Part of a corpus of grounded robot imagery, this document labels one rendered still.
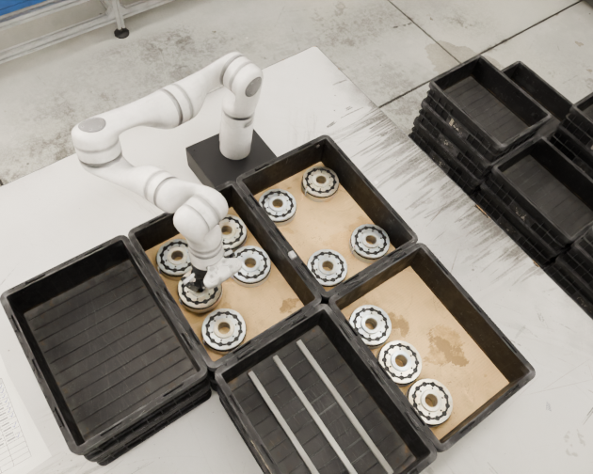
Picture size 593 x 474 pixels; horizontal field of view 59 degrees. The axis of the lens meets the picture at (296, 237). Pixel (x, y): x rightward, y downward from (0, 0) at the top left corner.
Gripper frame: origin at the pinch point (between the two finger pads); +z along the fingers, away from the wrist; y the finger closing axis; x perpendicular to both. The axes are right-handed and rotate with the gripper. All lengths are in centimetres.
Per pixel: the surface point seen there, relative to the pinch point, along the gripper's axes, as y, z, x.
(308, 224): -31.4, 5.1, -0.1
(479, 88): -148, 41, -21
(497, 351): -43, 0, 55
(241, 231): -14.6, 2.0, -7.5
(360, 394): -11.7, 4.8, 41.9
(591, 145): -160, 39, 27
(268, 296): -9.9, 4.8, 10.1
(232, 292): -3.7, 4.8, 3.7
